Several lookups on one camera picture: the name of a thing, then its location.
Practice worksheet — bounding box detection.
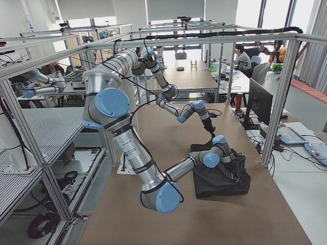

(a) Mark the red thermos bottle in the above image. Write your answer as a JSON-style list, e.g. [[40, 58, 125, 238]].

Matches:
[[235, 92, 243, 111]]

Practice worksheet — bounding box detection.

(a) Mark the seated person grey sweater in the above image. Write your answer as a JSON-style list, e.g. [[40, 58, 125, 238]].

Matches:
[[235, 43, 251, 72]]

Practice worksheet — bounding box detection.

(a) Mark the black Huawei monitor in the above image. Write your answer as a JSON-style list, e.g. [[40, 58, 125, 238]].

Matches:
[[243, 78, 273, 130]]

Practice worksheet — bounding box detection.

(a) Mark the black graphic t-shirt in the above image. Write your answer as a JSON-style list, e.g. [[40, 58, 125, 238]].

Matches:
[[193, 143, 251, 199]]

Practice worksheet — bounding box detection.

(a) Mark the potted green plant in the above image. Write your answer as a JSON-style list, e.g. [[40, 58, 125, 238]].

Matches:
[[270, 63, 283, 74]]

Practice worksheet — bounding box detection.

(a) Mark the blue teach pendant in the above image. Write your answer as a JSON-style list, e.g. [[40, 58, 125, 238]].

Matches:
[[304, 143, 326, 161], [276, 127, 309, 145]]

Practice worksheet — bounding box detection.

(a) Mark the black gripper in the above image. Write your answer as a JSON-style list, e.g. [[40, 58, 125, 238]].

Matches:
[[203, 119, 215, 134], [231, 152, 246, 183]]

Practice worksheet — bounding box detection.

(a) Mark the neighbouring silver robot arm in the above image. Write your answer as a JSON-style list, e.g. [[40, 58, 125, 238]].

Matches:
[[9, 69, 66, 99]]

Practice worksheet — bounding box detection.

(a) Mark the aluminium cage frame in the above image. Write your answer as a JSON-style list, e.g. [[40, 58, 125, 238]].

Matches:
[[0, 22, 305, 245]]

